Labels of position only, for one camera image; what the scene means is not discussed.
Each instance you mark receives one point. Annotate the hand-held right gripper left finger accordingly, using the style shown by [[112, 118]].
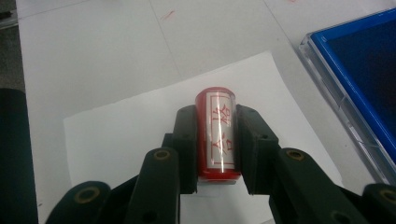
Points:
[[186, 149]]

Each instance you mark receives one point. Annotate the white paper sheet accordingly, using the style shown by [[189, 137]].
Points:
[[124, 130]]

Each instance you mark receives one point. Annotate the blue ink pad clear case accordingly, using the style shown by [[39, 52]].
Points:
[[367, 62]]

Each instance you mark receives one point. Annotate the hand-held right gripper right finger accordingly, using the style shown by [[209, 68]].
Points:
[[255, 149]]

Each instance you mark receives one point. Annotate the white table cover board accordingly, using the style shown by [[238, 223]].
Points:
[[93, 46]]

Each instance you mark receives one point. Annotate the red stamp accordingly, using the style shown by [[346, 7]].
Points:
[[218, 130]]

